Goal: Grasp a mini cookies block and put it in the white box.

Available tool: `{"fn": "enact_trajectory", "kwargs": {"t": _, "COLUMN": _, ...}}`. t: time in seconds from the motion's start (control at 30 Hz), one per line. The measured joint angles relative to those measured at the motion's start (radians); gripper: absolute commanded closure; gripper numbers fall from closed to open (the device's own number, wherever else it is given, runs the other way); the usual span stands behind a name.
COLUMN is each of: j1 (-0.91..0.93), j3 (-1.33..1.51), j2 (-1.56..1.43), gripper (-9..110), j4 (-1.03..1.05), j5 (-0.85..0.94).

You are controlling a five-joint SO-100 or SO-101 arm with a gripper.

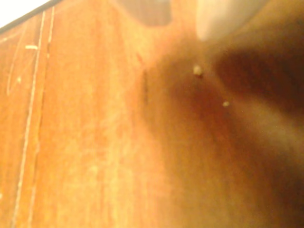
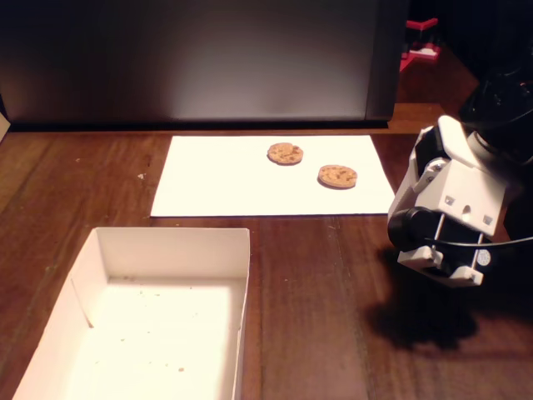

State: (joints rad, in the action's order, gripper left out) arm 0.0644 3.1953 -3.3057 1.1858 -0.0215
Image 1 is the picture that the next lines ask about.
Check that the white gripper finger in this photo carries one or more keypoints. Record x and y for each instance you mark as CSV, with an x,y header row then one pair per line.
x,y
147,12
218,16

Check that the cookie crumb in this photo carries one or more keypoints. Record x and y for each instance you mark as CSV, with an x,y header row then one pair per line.
x,y
226,103
197,70

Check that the white paper sheet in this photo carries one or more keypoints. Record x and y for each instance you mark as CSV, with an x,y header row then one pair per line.
x,y
12,7

